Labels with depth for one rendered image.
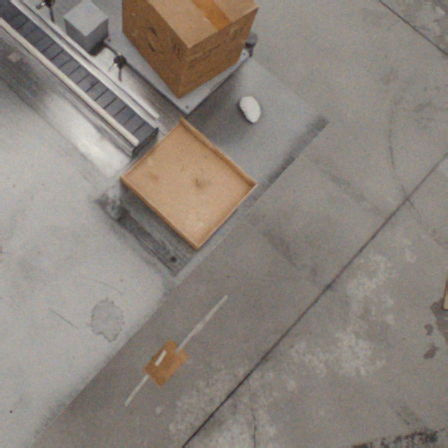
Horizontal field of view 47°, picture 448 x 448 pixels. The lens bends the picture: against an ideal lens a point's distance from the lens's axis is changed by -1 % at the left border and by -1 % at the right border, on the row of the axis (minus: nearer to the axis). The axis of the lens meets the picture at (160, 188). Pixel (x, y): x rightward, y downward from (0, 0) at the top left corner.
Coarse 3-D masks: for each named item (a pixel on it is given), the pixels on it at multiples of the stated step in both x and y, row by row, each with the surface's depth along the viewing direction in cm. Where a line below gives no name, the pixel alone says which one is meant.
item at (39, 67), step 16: (32, 16) 159; (0, 32) 157; (48, 32) 158; (16, 48) 157; (64, 48) 156; (32, 64) 157; (48, 80) 157; (96, 112) 150; (112, 128) 148; (128, 144) 147; (144, 144) 151
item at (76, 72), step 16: (0, 16) 158; (16, 16) 159; (32, 32) 157; (48, 48) 155; (64, 64) 154; (80, 64) 154; (80, 80) 153; (96, 80) 153; (96, 96) 151; (112, 96) 151; (112, 112) 150; (128, 112) 150; (128, 128) 148; (144, 128) 149
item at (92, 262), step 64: (64, 0) 168; (0, 64) 158; (256, 64) 165; (0, 128) 151; (64, 128) 152; (256, 128) 157; (320, 128) 158; (0, 192) 145; (64, 192) 146; (128, 192) 147; (256, 192) 150; (0, 256) 139; (64, 256) 140; (128, 256) 141; (192, 256) 142; (0, 320) 133; (64, 320) 134; (128, 320) 135; (0, 384) 128; (64, 384) 129
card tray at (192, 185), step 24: (168, 144) 153; (192, 144) 153; (144, 168) 150; (168, 168) 150; (192, 168) 151; (216, 168) 151; (240, 168) 148; (144, 192) 147; (168, 192) 148; (192, 192) 148; (216, 192) 149; (240, 192) 149; (168, 216) 145; (192, 216) 146; (216, 216) 146; (192, 240) 140
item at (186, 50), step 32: (128, 0) 145; (160, 0) 135; (192, 0) 136; (224, 0) 136; (128, 32) 159; (160, 32) 139; (192, 32) 132; (224, 32) 136; (160, 64) 152; (192, 64) 141; (224, 64) 156
